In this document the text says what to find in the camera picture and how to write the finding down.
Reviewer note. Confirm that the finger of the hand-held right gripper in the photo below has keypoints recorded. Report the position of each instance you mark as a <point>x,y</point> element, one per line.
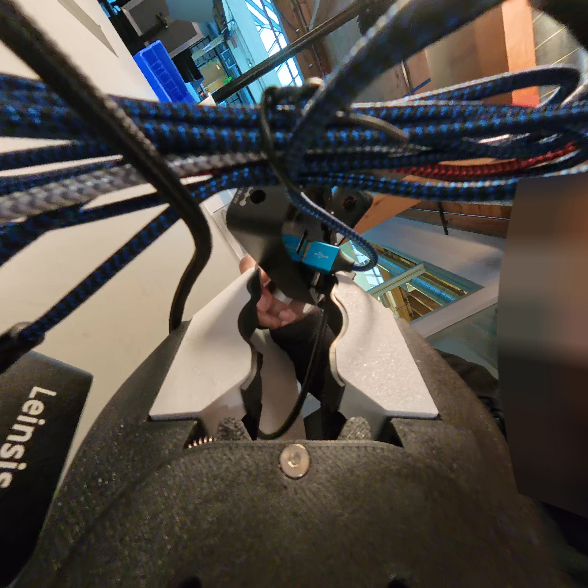
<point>220,216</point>

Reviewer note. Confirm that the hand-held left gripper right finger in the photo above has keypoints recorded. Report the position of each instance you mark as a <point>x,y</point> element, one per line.
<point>386,367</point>

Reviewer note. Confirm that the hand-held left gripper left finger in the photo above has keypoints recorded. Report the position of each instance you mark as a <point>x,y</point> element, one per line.
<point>206,363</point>

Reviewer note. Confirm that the dark grey USB hub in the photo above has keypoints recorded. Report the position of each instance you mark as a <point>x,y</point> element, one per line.
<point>266,229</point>

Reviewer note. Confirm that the black long USB hub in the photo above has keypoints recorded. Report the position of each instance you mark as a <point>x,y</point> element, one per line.
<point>36,436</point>

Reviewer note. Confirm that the person's right forearm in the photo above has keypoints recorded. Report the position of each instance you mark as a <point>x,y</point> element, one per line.
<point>298,349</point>

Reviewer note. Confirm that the person's right hand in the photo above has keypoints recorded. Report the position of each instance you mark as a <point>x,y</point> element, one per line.
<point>271,312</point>

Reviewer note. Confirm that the person's black jacket torso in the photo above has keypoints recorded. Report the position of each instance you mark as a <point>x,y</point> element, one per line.
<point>473,381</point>

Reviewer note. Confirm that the blue plastic bin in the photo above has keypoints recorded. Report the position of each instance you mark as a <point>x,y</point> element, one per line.
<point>160,69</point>

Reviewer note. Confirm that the black pole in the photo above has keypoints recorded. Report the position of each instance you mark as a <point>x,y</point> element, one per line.
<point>294,46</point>

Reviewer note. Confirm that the grey board stand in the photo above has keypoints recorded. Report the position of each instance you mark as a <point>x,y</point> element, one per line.
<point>156,20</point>

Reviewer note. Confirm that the wooden post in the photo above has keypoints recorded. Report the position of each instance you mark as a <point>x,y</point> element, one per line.
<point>505,46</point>

